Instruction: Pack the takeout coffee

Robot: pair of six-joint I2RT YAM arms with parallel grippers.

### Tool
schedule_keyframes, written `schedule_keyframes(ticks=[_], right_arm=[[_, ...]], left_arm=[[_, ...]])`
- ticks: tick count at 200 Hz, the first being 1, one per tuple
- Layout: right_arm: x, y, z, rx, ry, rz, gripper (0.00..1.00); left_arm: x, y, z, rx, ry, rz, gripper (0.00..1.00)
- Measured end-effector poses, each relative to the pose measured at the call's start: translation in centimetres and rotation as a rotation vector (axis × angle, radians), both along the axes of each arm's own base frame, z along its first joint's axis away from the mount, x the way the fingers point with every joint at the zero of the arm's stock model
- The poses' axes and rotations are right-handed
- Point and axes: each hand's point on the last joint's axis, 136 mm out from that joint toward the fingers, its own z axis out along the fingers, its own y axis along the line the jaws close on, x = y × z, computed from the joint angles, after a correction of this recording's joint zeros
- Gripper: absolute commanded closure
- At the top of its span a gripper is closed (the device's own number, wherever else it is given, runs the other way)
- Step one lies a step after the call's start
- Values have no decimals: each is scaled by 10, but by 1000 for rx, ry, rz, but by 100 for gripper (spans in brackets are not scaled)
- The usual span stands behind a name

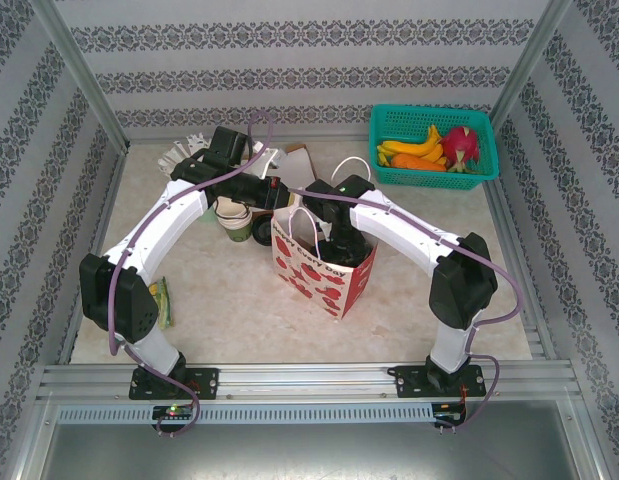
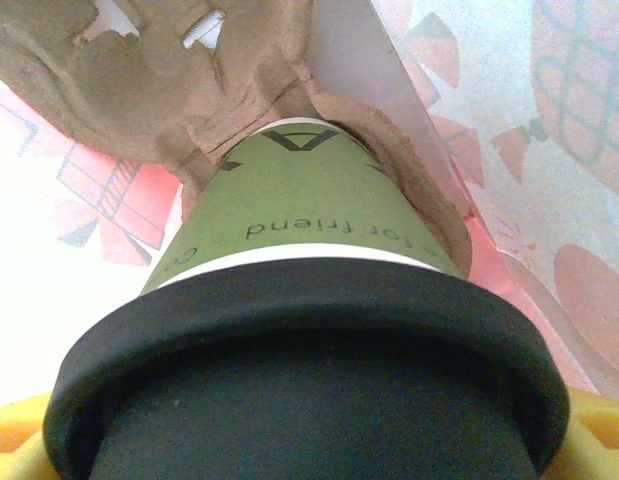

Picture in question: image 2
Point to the red and white paper gift bag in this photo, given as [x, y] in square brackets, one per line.
[539, 150]

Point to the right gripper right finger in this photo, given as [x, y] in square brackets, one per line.
[601, 435]

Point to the green paper coffee cup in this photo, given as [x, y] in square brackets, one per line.
[299, 200]

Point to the black plastic cup lid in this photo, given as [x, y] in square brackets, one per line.
[309, 380]

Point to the brown cardboard cup carrier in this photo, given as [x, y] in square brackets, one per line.
[114, 75]

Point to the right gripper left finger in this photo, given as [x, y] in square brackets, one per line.
[14, 440]

